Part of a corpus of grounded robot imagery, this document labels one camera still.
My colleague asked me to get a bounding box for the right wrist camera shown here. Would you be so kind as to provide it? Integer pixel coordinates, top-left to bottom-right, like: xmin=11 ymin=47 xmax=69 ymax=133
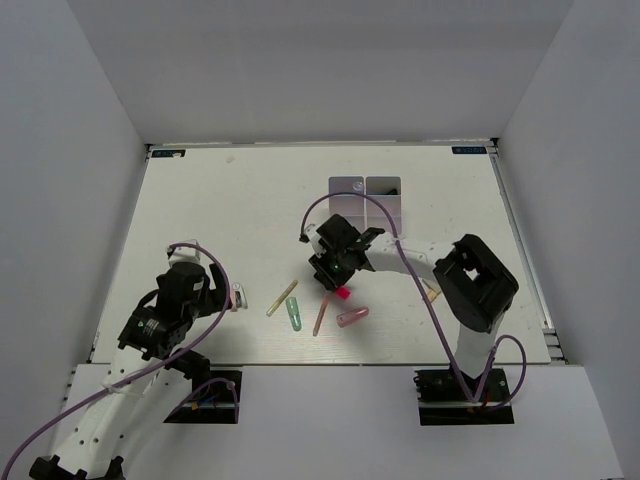
xmin=299 ymin=224 xmax=325 ymax=257

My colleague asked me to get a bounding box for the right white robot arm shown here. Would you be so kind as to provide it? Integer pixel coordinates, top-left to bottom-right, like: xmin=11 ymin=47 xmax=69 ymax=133
xmin=300 ymin=214 xmax=519 ymax=402

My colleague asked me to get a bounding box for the pink translucent correction tape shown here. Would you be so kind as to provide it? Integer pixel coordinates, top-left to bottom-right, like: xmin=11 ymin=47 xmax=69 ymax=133
xmin=336 ymin=306 xmax=369 ymax=328

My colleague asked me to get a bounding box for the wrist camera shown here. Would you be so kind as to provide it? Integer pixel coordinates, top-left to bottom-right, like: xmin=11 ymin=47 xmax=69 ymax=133
xmin=299 ymin=224 xmax=325 ymax=257
xmin=166 ymin=239 xmax=201 ymax=267

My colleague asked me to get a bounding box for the green translucent correction tape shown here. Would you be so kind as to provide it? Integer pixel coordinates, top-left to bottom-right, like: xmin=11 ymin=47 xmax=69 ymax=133
xmin=286 ymin=297 xmax=302 ymax=332

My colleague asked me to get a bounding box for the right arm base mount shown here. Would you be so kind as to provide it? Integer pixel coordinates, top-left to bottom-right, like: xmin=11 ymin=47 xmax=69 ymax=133
xmin=413 ymin=369 xmax=515 ymax=427

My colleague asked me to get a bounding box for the pink white mini stapler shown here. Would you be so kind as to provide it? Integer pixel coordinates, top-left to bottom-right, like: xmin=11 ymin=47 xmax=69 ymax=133
xmin=230 ymin=282 xmax=248 ymax=312

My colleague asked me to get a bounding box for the orange thin highlighter pen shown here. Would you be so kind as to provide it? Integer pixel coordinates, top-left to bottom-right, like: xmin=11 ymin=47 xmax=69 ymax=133
xmin=312 ymin=292 xmax=331 ymax=337

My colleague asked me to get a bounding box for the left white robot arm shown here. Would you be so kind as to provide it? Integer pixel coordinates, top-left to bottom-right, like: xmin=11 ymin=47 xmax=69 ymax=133
xmin=29 ymin=260 xmax=231 ymax=479

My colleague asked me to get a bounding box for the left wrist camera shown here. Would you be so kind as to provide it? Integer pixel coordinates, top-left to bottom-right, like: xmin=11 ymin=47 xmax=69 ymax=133
xmin=166 ymin=239 xmax=201 ymax=267

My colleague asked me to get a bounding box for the yellow thin highlighter pen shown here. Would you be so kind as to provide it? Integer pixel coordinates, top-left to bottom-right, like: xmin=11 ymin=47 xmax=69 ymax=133
xmin=266 ymin=279 xmax=298 ymax=317

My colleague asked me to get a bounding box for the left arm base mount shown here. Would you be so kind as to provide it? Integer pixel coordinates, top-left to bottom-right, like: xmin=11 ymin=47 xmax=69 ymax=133
xmin=164 ymin=369 xmax=243 ymax=425

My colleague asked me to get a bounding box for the left white compartment organizer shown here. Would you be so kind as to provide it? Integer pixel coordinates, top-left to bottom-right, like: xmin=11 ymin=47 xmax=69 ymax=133
xmin=328 ymin=176 xmax=366 ymax=231

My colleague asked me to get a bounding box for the pink black highlighter marker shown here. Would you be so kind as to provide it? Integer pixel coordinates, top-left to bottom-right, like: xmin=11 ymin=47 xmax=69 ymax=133
xmin=334 ymin=286 xmax=351 ymax=300

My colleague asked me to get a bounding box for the right white compartment organizer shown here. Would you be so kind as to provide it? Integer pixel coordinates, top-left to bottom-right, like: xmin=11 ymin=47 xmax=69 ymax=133
xmin=365 ymin=176 xmax=402 ymax=234

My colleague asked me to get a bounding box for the white compartment organizer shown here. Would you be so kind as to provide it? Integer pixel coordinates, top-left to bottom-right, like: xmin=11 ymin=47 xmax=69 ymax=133
xmin=328 ymin=176 xmax=366 ymax=231
xmin=365 ymin=176 xmax=402 ymax=234

